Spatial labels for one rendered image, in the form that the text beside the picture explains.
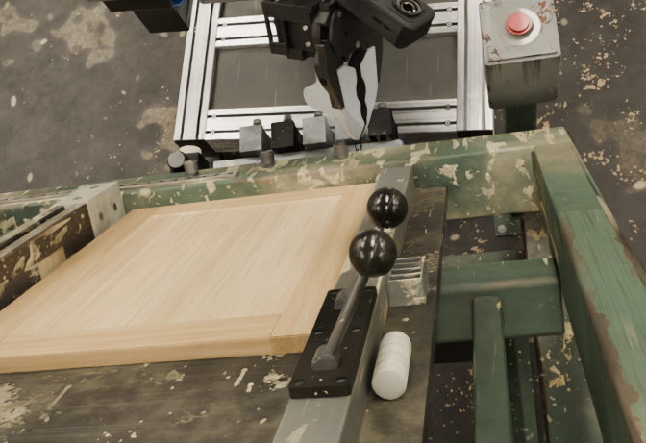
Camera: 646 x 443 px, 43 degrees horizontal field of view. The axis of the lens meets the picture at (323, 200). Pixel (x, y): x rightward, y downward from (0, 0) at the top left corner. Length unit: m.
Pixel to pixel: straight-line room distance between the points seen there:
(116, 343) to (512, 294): 0.47
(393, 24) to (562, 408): 0.79
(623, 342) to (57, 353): 0.56
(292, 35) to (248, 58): 1.53
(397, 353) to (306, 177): 0.67
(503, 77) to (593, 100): 0.98
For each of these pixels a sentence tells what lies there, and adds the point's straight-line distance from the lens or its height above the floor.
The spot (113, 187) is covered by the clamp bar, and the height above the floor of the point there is 0.94.
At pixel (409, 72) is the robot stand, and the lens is 2.19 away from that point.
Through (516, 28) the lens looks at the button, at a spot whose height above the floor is 0.95.
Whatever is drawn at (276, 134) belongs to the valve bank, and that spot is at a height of 0.76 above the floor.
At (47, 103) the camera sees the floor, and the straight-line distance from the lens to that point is 2.81.
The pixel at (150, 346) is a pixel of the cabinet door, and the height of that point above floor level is 1.35.
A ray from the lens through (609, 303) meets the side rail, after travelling 0.74.
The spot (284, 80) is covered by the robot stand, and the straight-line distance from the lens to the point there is 2.26.
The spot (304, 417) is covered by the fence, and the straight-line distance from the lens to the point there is 0.64.
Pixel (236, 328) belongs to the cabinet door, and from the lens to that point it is 0.87.
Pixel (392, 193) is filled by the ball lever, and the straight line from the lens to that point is 0.74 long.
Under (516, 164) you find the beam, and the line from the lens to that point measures 1.33.
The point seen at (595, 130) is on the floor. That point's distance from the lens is 2.33.
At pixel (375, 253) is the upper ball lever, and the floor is 1.54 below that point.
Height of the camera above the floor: 2.13
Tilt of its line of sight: 67 degrees down
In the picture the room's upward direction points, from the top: 35 degrees counter-clockwise
